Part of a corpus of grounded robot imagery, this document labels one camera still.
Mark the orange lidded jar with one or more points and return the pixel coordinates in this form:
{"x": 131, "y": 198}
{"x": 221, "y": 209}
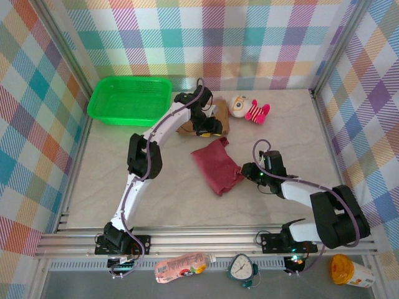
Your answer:
{"x": 349, "y": 271}

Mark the dark red tank top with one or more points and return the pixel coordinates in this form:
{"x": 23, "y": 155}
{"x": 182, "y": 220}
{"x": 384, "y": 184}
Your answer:
{"x": 218, "y": 168}

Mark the green plastic basket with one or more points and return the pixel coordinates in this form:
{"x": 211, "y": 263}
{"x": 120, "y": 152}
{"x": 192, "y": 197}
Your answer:
{"x": 124, "y": 99}

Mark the plush toy with glasses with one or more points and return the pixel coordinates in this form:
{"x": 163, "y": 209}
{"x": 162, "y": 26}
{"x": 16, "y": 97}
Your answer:
{"x": 238, "y": 107}

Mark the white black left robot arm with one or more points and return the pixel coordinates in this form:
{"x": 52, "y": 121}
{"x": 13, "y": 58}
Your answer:
{"x": 134, "y": 193}

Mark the aluminium side rail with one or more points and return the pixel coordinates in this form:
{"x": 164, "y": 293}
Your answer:
{"x": 73, "y": 174}
{"x": 336, "y": 168}

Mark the small green alarm clock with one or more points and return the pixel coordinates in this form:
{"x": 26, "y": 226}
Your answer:
{"x": 240, "y": 268}

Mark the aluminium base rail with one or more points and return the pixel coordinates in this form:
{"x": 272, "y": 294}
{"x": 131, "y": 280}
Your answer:
{"x": 202, "y": 241}

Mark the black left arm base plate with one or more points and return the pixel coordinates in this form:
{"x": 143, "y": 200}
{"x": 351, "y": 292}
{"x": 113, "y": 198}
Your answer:
{"x": 143, "y": 244}

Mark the tan tank top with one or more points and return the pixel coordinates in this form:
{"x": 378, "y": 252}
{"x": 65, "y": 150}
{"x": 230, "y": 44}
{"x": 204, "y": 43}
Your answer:
{"x": 224, "y": 120}

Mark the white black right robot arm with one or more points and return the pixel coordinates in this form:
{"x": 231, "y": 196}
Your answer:
{"x": 299, "y": 191}

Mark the aluminium frame post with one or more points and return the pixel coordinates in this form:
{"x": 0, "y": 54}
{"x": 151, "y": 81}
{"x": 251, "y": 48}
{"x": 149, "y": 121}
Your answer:
{"x": 339, "y": 46}
{"x": 67, "y": 53}

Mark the pink drink bottle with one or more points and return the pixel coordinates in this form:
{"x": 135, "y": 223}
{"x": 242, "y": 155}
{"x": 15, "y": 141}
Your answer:
{"x": 180, "y": 268}

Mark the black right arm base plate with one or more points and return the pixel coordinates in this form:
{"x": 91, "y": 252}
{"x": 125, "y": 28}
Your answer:
{"x": 271, "y": 243}

